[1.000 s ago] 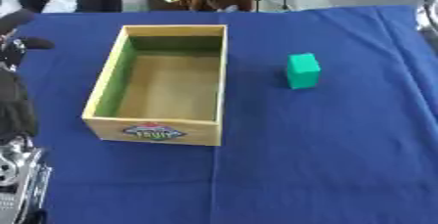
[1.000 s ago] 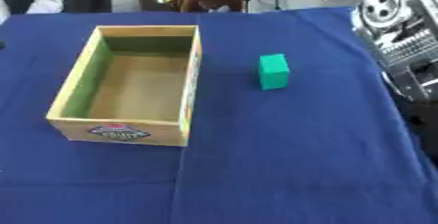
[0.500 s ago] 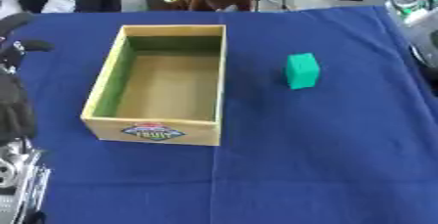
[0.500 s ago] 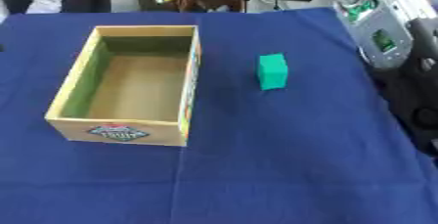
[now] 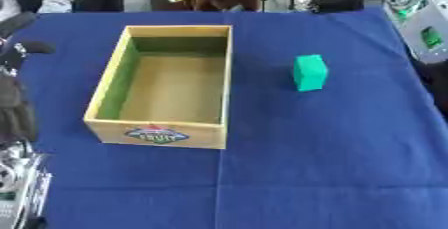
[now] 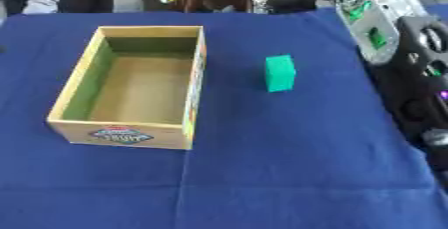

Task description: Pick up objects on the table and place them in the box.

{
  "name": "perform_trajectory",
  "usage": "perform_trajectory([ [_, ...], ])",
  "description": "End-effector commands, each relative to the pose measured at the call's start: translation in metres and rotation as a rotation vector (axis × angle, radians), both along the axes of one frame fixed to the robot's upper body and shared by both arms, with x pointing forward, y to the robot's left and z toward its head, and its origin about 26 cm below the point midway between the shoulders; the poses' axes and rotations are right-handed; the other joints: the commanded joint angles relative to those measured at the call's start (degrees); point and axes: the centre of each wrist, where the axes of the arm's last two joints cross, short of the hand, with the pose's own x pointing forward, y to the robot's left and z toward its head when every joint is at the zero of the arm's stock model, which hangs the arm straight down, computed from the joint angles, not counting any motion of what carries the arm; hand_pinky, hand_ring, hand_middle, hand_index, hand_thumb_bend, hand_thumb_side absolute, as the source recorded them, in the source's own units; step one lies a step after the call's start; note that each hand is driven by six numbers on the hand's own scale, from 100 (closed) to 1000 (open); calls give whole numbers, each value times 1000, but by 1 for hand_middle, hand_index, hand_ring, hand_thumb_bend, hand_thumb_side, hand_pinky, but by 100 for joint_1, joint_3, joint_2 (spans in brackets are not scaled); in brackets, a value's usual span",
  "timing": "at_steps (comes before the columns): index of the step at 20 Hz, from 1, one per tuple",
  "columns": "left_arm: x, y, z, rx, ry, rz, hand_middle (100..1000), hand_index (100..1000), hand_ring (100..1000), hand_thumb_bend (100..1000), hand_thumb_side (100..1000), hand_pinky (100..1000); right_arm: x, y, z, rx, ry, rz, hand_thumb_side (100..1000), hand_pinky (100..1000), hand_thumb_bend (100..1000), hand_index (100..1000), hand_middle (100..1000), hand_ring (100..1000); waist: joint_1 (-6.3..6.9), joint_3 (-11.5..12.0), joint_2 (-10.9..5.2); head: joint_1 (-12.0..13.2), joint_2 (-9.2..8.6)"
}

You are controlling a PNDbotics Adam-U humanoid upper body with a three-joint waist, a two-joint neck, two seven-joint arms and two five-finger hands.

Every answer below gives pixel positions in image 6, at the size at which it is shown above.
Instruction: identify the tan cardboard box green inside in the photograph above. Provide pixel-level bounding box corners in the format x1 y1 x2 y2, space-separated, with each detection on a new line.
45 25 209 151

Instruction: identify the brown cardboard box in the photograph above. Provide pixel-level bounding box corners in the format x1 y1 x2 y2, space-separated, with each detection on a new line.
182 0 254 14

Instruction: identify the green rectangular block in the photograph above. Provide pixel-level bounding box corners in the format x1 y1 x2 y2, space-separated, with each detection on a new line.
264 54 298 93

